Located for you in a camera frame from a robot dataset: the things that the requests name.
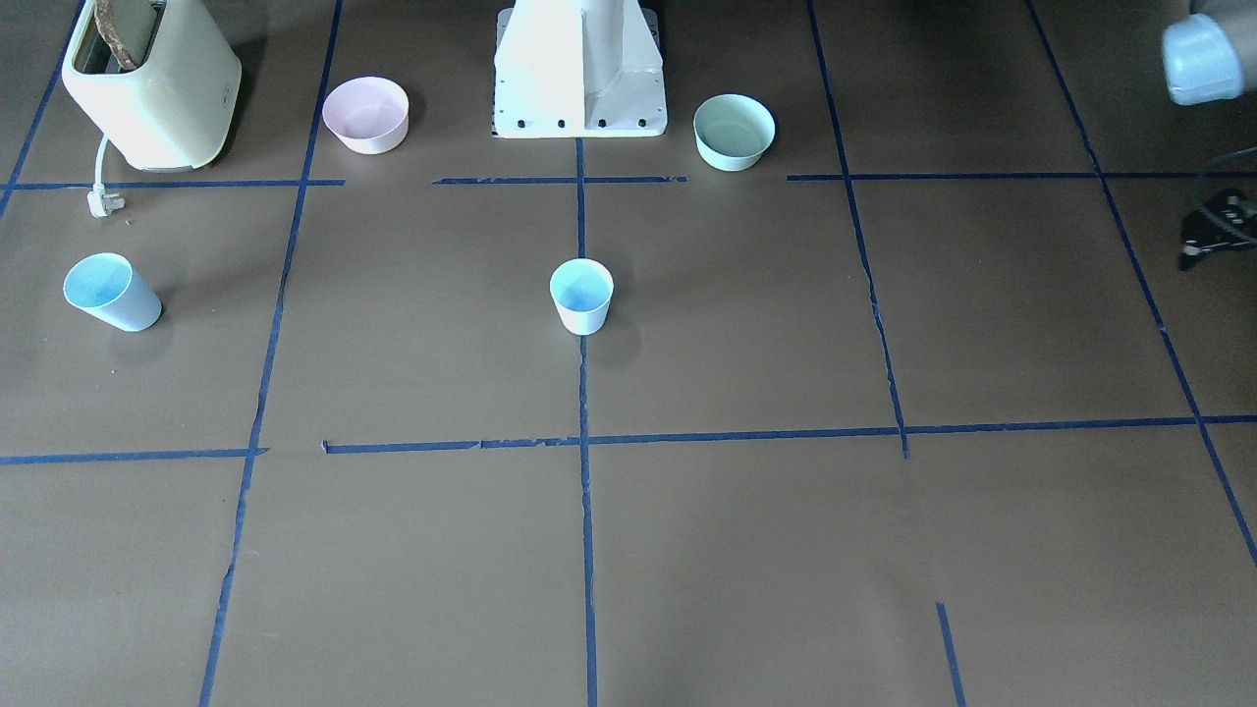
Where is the light blue cup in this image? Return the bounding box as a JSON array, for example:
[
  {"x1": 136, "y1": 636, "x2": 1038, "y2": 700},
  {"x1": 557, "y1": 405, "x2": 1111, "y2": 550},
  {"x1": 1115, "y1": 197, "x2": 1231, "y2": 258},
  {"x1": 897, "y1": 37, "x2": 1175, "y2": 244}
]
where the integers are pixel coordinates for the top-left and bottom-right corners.
[{"x1": 549, "y1": 258, "x2": 615, "y2": 336}]

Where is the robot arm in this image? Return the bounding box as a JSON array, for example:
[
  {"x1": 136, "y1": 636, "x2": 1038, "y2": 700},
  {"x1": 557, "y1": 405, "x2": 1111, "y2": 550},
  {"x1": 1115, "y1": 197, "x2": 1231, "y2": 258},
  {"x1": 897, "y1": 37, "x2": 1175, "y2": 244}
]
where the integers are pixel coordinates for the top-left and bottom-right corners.
[{"x1": 1160, "y1": 1, "x2": 1256, "y2": 106}]

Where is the green bowl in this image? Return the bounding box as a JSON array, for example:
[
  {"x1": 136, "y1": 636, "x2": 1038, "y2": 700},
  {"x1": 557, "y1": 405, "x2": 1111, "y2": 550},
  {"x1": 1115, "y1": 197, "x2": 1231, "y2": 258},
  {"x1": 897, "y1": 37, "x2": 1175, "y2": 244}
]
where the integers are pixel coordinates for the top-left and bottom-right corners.
[{"x1": 693, "y1": 93, "x2": 777, "y2": 174}]

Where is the pink bowl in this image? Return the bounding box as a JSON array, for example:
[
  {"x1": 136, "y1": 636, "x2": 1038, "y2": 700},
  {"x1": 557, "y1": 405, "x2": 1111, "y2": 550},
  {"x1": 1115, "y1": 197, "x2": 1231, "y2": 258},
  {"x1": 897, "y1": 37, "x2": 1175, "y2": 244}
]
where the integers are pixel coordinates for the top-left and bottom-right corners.
[{"x1": 321, "y1": 75, "x2": 411, "y2": 155}]

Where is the cream toaster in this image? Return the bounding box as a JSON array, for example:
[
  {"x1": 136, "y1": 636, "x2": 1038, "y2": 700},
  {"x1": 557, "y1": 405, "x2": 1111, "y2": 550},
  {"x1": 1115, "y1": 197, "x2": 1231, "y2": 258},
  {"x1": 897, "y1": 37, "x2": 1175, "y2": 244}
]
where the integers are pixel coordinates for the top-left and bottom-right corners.
[{"x1": 60, "y1": 1, "x2": 243, "y2": 174}]

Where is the toast slice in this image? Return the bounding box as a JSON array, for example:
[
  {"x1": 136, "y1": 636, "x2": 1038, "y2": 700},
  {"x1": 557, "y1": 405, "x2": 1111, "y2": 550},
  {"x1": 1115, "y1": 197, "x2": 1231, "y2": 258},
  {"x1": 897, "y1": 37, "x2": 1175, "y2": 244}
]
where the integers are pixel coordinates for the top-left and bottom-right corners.
[{"x1": 93, "y1": 0, "x2": 160, "y2": 72}]

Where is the white camera pillar mount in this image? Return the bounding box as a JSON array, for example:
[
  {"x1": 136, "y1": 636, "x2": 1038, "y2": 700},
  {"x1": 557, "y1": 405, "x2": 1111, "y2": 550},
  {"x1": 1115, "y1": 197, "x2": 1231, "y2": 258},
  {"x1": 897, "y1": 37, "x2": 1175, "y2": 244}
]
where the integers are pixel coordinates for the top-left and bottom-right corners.
[{"x1": 491, "y1": 1, "x2": 669, "y2": 138}]

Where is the white plug and cord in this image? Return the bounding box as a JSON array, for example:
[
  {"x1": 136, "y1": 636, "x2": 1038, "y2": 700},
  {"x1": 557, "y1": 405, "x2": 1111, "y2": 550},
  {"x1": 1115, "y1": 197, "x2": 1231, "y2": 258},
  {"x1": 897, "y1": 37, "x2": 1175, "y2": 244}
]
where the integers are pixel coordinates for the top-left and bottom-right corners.
[{"x1": 85, "y1": 136, "x2": 127, "y2": 219}]

